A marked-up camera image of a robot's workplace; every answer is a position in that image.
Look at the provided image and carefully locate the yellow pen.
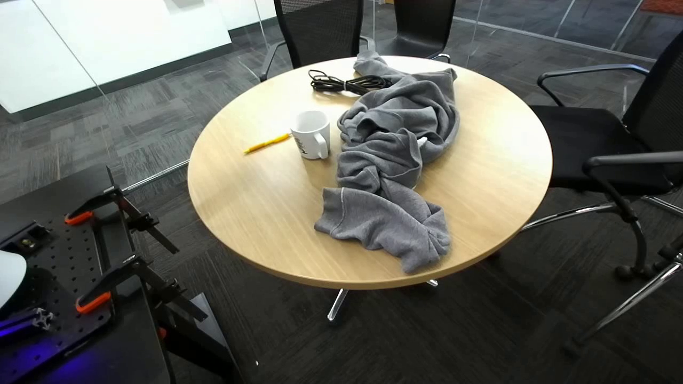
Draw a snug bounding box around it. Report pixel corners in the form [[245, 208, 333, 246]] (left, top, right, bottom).
[[244, 132, 292, 158]]

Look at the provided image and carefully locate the black clamp orange handle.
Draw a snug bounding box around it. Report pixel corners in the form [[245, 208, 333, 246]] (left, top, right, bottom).
[[61, 167, 179, 257], [73, 254, 208, 324]]

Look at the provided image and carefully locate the black robot stand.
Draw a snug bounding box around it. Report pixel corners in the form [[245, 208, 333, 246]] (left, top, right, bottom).
[[0, 165, 240, 384]]

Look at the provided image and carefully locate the black office chair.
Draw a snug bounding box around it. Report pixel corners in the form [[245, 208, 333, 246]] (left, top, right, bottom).
[[259, 0, 367, 81], [564, 150, 683, 358], [379, 0, 456, 64], [520, 29, 683, 233]]

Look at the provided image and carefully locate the grey hoodie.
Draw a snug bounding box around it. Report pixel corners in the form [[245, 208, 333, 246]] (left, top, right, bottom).
[[313, 39, 460, 276]]

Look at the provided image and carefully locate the chrome table base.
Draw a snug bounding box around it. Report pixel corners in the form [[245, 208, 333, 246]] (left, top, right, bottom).
[[324, 277, 442, 324]]

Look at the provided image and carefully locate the orange upholstered bench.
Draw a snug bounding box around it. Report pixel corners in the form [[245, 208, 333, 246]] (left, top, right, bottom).
[[638, 0, 683, 17]]

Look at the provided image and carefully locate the white mug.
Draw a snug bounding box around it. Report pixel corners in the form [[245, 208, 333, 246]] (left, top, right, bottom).
[[288, 109, 335, 163]]

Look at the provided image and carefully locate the black coiled cable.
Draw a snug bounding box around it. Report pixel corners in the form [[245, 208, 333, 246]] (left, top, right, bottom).
[[304, 66, 397, 97]]

